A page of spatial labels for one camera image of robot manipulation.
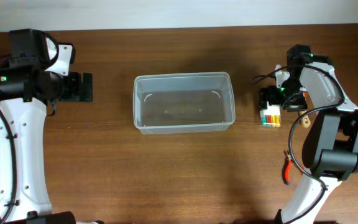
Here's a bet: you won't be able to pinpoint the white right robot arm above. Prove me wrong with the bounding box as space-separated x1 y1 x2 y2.
259 44 358 223

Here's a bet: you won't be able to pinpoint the clear plastic storage container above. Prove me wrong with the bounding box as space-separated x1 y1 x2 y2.
132 72 236 134

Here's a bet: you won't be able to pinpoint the clear case of coloured plugs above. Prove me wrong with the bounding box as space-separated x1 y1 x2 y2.
259 102 281 128

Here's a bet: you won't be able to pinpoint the red handled side cutters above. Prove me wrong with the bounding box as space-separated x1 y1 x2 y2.
282 151 295 185

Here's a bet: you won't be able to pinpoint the orange scraper with wooden handle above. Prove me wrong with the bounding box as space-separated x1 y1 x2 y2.
298 92 311 128

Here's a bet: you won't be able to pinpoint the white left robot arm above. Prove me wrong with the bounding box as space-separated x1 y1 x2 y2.
0 29 93 223

